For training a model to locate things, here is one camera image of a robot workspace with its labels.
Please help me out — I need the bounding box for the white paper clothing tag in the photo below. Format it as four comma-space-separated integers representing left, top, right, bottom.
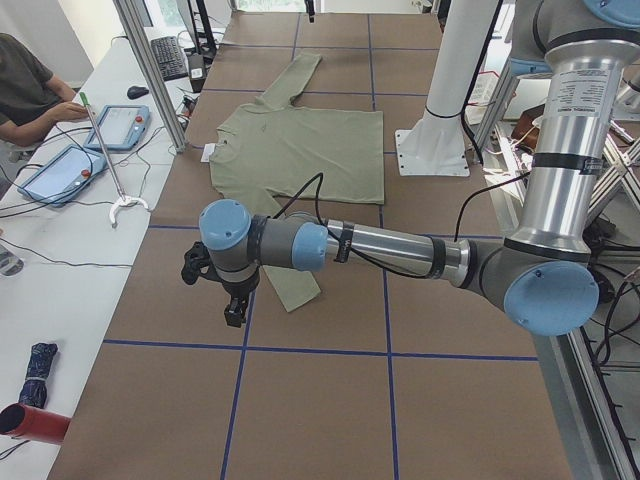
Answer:
201, 143, 217, 163

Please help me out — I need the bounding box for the red cylinder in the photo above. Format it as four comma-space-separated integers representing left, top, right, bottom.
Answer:
1, 403, 71, 445

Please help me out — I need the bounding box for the far blue teach pendant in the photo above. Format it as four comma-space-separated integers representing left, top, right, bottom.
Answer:
94, 105, 150, 152

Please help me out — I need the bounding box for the black keyboard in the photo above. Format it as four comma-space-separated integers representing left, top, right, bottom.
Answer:
150, 36, 188, 81

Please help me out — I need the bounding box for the near blue teach pendant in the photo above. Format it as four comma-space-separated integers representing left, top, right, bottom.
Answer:
18, 145, 106, 207

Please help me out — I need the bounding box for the white reacher grabber stick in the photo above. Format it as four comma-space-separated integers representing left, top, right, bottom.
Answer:
79, 91, 151, 229

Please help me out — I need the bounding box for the folded dark blue umbrella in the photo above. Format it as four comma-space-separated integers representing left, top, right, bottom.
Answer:
18, 342, 58, 409

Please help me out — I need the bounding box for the black labelled box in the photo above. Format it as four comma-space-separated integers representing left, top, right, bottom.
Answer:
187, 53, 207, 93

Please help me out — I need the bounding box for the seated person in dark shirt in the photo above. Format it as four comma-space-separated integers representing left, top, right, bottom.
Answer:
1, 33, 88, 147

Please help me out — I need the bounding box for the blue teach pendant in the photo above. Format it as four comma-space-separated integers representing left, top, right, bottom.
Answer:
18, 145, 106, 207
94, 105, 150, 152

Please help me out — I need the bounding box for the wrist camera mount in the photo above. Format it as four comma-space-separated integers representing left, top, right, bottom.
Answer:
181, 241, 219, 285

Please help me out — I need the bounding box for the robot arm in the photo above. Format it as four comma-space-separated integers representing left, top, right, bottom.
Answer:
198, 1, 639, 336

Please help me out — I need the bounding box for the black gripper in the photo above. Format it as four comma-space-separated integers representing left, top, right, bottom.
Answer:
222, 277, 259, 326

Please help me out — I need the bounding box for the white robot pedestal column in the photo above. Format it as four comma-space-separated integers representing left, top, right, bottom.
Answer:
395, 0, 501, 177

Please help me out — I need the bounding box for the black computer mouse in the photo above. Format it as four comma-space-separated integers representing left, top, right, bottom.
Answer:
126, 86, 149, 100

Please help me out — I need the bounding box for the green long-sleeve shirt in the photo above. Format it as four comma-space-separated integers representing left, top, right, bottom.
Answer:
208, 51, 386, 314

